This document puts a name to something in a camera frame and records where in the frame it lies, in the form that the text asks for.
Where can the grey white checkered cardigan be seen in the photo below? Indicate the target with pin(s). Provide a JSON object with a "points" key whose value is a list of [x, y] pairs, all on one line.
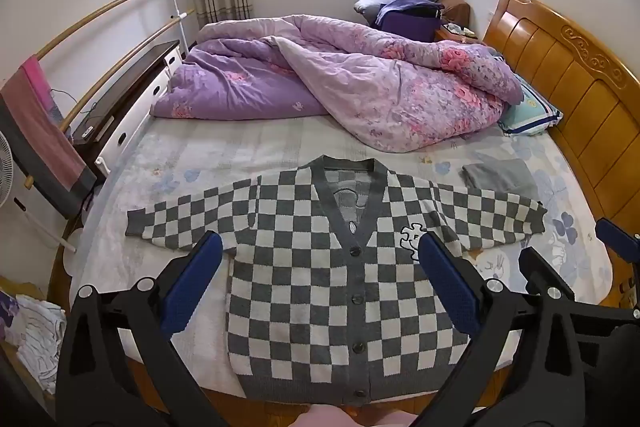
{"points": [[310, 287]]}

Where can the printed bed sheet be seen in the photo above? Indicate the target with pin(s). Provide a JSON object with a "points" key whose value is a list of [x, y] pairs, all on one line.
{"points": [[240, 142]]}

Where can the wooden wall rail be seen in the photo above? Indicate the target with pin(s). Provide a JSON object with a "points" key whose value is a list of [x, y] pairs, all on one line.
{"points": [[120, 67], [110, 7]]}

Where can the white fan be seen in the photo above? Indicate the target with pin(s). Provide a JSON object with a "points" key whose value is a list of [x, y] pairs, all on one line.
{"points": [[5, 172]]}

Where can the white remote control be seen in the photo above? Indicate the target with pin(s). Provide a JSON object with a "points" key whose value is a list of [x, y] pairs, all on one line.
{"points": [[88, 132]]}

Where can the pink grey striped towel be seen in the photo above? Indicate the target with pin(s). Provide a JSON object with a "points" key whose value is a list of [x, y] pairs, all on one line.
{"points": [[45, 142]]}

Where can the pile of white clothes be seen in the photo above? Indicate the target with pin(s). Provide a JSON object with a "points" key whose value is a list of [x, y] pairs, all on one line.
{"points": [[35, 337]]}

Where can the person's pink clothing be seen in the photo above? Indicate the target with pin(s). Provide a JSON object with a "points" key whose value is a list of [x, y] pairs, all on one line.
{"points": [[325, 418]]}

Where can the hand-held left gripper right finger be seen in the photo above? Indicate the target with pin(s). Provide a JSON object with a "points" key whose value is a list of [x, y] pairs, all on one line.
{"points": [[450, 287]]}

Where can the brown chair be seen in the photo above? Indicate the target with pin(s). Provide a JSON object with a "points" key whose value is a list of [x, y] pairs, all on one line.
{"points": [[457, 12]]}

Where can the purple floral quilt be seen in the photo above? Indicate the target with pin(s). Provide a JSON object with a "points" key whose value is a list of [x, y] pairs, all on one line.
{"points": [[400, 97]]}

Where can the folded grey clothes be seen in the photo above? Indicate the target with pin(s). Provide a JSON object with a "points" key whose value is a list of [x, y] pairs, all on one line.
{"points": [[495, 177]]}

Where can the wooden nightstand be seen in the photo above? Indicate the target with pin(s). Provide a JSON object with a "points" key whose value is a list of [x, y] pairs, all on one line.
{"points": [[457, 34]]}

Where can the dark purple cloth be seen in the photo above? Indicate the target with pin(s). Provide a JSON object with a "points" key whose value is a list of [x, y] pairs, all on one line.
{"points": [[405, 24]]}

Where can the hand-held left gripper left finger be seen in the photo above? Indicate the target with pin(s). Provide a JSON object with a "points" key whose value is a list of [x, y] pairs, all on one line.
{"points": [[192, 287]]}

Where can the white drawer cabinet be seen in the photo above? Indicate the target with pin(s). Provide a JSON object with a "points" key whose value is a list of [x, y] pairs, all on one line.
{"points": [[127, 122]]}

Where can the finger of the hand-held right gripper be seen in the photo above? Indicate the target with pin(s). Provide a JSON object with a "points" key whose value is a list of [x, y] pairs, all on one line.
{"points": [[537, 267], [617, 239]]}

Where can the striped light blue pillow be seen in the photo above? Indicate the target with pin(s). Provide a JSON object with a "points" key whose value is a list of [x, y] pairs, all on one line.
{"points": [[530, 112]]}

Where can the wooden bed headboard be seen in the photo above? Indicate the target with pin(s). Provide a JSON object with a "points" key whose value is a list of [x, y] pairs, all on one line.
{"points": [[575, 72]]}

